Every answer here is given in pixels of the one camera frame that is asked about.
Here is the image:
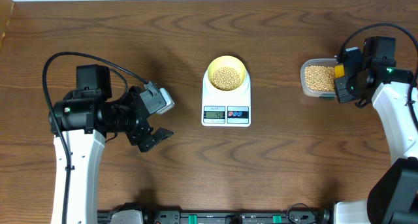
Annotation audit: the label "yellow measuring scoop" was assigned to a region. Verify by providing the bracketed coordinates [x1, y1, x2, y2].
[334, 64, 345, 78]

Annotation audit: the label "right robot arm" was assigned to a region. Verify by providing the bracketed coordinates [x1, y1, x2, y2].
[333, 37, 417, 223]

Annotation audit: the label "left black cable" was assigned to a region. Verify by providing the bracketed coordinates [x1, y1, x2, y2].
[42, 52, 150, 224]

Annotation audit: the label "pale yellow bowl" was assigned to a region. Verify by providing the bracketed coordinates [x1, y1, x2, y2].
[208, 56, 247, 90]

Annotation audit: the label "black cable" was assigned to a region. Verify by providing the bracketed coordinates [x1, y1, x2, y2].
[336, 22, 418, 133]
[42, 52, 150, 224]

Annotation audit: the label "soybeans in bowl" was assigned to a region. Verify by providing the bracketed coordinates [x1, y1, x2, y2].
[211, 67, 242, 91]

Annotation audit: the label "cardboard panel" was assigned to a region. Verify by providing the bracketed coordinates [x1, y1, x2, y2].
[0, 0, 14, 46]

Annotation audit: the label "white digital kitchen scale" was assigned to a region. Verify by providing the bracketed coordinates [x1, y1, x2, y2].
[201, 68, 251, 127]

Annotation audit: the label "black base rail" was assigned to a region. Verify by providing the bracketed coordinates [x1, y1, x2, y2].
[97, 209, 331, 224]

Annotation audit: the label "right black cable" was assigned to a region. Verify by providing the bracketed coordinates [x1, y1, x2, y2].
[336, 22, 418, 133]

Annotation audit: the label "clear plastic container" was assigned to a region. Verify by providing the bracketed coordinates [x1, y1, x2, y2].
[300, 58, 337, 99]

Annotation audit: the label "soybeans pile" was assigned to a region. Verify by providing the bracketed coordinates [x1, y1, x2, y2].
[304, 65, 335, 91]

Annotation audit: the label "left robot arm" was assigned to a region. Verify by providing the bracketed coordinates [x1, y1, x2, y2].
[51, 85, 174, 223]

